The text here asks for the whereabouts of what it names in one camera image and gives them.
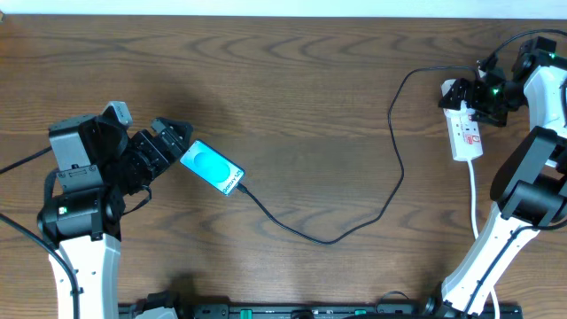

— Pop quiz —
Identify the white power strip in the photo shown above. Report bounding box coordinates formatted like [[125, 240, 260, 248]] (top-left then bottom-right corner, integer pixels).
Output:
[[441, 79, 483, 162]]

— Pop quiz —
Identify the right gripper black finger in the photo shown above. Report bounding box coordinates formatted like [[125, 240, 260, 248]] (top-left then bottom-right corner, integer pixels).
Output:
[[471, 112, 508, 128], [439, 78, 472, 111]]

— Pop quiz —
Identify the black charger cable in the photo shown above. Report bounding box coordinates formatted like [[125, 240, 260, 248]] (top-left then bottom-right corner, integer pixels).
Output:
[[235, 65, 480, 246]]

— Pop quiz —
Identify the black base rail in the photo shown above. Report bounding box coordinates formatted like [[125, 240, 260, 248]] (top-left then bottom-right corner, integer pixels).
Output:
[[118, 301, 524, 319]]

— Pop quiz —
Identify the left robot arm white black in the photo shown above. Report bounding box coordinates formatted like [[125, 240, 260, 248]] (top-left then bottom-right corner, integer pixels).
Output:
[[37, 114, 193, 318]]

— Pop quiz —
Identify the white power strip cord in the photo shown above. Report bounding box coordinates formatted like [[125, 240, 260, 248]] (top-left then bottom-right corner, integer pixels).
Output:
[[466, 159, 501, 319]]

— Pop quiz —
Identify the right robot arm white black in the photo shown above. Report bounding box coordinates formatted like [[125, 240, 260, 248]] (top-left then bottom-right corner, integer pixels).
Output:
[[422, 29, 566, 318]]

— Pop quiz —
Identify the blue Galaxy smartphone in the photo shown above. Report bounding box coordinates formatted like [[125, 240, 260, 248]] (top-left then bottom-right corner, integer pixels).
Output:
[[180, 140, 245, 196]]

